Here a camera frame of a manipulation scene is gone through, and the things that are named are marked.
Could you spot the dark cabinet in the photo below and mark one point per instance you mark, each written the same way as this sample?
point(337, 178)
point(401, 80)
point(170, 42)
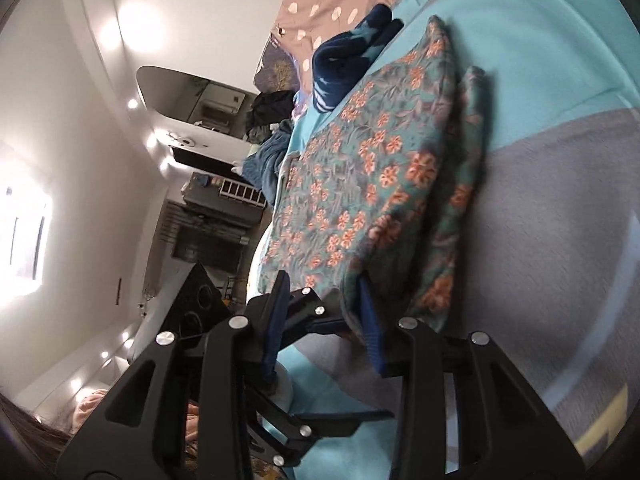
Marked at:
point(210, 240)

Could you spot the black speaker box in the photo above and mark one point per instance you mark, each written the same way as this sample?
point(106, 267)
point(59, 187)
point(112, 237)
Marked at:
point(200, 305)

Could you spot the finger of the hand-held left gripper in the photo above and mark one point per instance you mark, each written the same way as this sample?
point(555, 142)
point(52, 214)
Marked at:
point(310, 430)
point(306, 305)

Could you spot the white ladder rack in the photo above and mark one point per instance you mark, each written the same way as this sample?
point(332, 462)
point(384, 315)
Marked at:
point(242, 193)

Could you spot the person's dark hair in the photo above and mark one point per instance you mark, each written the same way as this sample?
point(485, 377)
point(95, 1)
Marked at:
point(25, 440)

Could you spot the blue-grey crumpled blanket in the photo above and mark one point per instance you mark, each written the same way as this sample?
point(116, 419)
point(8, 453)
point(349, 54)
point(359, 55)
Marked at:
point(265, 160)

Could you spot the arched doorway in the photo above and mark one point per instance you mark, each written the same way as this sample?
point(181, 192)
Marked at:
point(195, 100)

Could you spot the white wall decoration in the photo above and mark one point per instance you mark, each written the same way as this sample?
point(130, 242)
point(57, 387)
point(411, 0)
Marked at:
point(180, 140)

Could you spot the teal floral shirt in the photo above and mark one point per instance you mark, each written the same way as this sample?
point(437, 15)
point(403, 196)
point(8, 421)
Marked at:
point(360, 170)

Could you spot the purple patterned cover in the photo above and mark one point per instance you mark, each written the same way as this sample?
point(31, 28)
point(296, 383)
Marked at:
point(275, 67)

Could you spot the black clothes heap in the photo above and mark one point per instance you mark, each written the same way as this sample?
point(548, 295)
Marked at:
point(270, 105)

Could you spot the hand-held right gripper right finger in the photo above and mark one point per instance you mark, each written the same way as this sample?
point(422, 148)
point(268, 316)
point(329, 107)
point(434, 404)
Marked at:
point(370, 325)

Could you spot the navy star blanket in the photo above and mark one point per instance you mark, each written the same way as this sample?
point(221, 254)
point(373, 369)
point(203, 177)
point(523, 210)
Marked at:
point(345, 55)

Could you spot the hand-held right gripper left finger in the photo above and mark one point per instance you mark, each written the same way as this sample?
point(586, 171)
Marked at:
point(277, 320)

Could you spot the person's pink clothing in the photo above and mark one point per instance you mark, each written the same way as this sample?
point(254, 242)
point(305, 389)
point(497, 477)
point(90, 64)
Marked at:
point(90, 407)

